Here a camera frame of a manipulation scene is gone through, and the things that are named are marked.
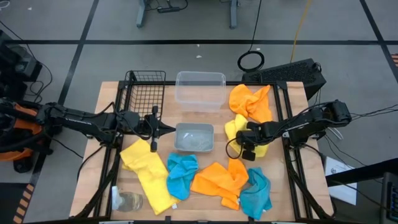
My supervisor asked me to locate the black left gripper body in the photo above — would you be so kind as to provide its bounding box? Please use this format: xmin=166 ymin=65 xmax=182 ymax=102
xmin=140 ymin=105 xmax=162 ymax=153

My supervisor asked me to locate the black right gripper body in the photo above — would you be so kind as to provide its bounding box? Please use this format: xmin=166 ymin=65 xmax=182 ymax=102
xmin=241 ymin=121 xmax=272 ymax=161

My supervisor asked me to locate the small yellow microfiber towel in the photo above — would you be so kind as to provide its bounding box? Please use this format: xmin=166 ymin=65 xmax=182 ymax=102
xmin=224 ymin=113 xmax=270 ymax=159

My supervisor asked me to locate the grey plastic bin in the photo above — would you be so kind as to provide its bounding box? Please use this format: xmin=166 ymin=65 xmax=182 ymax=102
xmin=173 ymin=122 xmax=215 ymax=153

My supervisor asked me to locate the orange microfiber towel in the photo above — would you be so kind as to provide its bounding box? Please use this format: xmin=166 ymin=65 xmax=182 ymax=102
xmin=190 ymin=157 xmax=250 ymax=212
xmin=228 ymin=83 xmax=274 ymax=124

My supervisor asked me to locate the large yellow microfiber towel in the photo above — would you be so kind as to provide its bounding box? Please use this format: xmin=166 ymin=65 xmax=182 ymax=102
xmin=119 ymin=138 xmax=181 ymax=216

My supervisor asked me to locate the blue microfiber towel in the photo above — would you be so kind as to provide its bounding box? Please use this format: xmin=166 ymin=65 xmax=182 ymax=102
xmin=239 ymin=167 xmax=274 ymax=221
xmin=166 ymin=152 xmax=200 ymax=202

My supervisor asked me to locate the clear plastic bin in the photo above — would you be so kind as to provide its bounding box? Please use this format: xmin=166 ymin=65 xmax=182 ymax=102
xmin=174 ymin=70 xmax=227 ymax=113

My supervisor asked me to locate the black perforated computer case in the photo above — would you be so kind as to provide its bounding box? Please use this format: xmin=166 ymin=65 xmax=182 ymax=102
xmin=241 ymin=58 xmax=327 ymax=101

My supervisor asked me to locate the white paper sheet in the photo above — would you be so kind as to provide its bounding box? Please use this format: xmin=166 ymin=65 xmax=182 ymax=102
xmin=324 ymin=156 xmax=358 ymax=206

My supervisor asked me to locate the black beam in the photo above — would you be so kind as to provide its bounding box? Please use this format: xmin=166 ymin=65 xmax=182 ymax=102
xmin=325 ymin=157 xmax=398 ymax=187

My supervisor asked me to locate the grey desk leg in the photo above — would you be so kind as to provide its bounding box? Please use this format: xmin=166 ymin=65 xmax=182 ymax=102
xmin=136 ymin=0 xmax=149 ymax=28
xmin=229 ymin=0 xmax=239 ymax=30

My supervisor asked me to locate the black power strip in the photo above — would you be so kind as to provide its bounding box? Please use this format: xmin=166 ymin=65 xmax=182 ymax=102
xmin=157 ymin=6 xmax=181 ymax=14

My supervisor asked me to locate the grey control device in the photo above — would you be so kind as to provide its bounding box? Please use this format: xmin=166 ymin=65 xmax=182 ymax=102
xmin=379 ymin=172 xmax=398 ymax=224

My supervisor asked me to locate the black equipment stack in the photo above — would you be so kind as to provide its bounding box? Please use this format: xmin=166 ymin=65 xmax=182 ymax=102
xmin=0 ymin=29 xmax=43 ymax=102

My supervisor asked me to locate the black wire basket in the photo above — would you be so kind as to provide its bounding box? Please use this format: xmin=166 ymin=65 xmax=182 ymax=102
xmin=119 ymin=70 xmax=167 ymax=123

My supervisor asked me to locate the black hanging coiled cable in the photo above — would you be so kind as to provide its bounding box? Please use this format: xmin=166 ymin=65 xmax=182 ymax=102
xmin=237 ymin=0 xmax=266 ymax=73

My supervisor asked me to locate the yellow hanging cable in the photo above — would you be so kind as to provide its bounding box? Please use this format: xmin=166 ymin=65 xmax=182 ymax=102
xmin=289 ymin=0 xmax=313 ymax=63

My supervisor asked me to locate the orange vacuum with black hose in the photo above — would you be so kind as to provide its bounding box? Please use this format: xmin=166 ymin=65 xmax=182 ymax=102
xmin=0 ymin=98 xmax=63 ymax=174

